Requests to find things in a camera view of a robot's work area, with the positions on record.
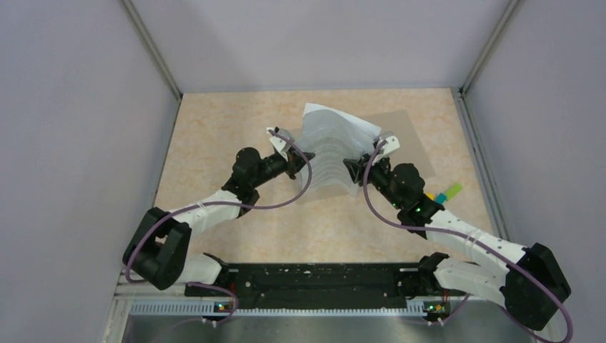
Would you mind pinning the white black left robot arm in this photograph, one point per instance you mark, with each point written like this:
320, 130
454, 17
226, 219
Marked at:
158, 250

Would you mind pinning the white paper sheets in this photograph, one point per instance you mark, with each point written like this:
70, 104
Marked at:
333, 136

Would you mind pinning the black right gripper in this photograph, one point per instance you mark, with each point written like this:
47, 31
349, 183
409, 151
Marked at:
356, 168

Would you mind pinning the teal block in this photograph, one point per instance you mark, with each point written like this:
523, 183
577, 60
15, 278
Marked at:
441, 198

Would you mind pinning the white slotted cable duct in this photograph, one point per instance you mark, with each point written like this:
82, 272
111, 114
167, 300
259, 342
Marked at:
207, 308

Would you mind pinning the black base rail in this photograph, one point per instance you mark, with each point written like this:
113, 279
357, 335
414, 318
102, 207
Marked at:
322, 285

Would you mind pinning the light green block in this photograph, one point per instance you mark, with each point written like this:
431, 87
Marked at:
452, 191

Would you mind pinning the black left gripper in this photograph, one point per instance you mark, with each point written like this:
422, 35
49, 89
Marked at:
291, 163

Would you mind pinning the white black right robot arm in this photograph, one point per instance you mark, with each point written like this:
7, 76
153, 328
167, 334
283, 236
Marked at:
526, 281

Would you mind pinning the aluminium frame rail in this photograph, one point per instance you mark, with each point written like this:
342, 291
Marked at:
126, 290

